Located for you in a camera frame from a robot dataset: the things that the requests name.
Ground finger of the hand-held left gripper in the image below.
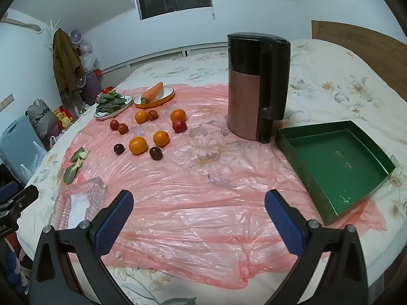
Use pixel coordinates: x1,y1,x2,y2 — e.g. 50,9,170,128
9,185,39,212
0,180,18,201

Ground red and yellow packages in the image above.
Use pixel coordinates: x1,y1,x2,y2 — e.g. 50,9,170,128
52,105,77,131

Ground carrot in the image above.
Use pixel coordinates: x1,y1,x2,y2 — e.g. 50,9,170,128
141,82,164,105

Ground purple bin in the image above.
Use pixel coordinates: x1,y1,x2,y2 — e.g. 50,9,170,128
83,70,103,103

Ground wooden headboard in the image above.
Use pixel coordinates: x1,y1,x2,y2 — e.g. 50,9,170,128
311,20,407,102

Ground copper and black electric kettle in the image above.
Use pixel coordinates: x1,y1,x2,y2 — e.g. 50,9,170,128
227,32,291,144

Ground bok choy leaf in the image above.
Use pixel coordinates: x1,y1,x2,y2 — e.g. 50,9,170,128
63,160,84,185
70,147,90,162

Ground orange rimmed white plate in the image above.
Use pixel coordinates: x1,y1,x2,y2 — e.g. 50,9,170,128
134,86,176,109

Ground grey printed bag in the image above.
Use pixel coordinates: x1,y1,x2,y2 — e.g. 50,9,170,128
27,98,60,140

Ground green shallow box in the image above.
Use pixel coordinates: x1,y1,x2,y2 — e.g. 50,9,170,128
275,120,396,226

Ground pink plastic sheet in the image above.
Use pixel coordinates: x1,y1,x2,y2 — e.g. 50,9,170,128
52,83,388,289

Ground clear plastic container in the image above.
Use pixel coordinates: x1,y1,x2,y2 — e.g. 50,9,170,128
49,178,107,231

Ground olive brown coat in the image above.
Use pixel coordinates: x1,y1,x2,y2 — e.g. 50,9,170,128
52,28,85,93

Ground blue storage box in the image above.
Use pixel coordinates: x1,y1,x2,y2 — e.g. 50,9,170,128
0,114,39,185

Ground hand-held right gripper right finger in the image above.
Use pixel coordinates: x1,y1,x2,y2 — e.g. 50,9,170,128
265,190,374,305

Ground white plastic bag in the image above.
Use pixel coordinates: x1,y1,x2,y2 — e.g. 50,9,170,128
21,141,47,178

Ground clear plastic bags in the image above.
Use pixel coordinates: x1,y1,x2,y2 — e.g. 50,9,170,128
79,38,100,70

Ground white oval plate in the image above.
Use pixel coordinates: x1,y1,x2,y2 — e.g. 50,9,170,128
94,95,133,120

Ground white coat rack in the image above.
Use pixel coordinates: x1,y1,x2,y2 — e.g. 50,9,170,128
44,18,63,49

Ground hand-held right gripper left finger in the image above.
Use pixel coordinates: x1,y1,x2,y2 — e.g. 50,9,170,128
28,190,134,305

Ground green leafy vegetables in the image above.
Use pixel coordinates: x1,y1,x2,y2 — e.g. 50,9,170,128
95,90,128,115

